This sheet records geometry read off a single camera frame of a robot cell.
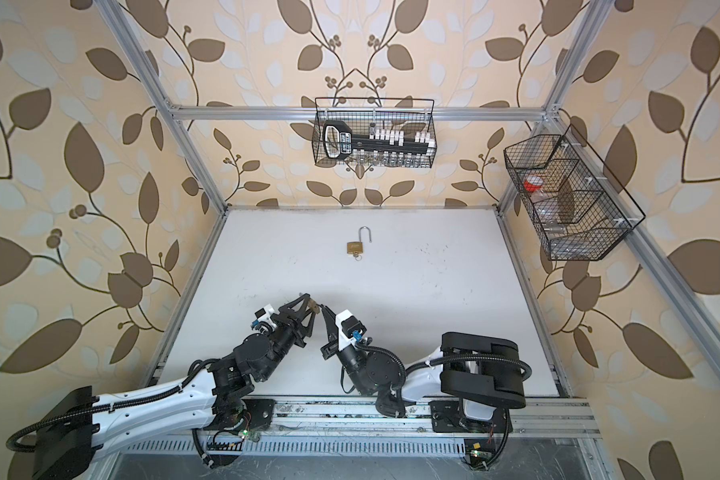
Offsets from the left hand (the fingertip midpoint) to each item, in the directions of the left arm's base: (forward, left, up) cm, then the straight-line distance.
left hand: (316, 300), depth 72 cm
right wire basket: (+21, -65, +14) cm, 69 cm away
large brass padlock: (+33, -7, -21) cm, 40 cm away
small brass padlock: (-1, +1, -1) cm, 2 cm away
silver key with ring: (+28, -8, -20) cm, 36 cm away
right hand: (-4, -3, +1) cm, 5 cm away
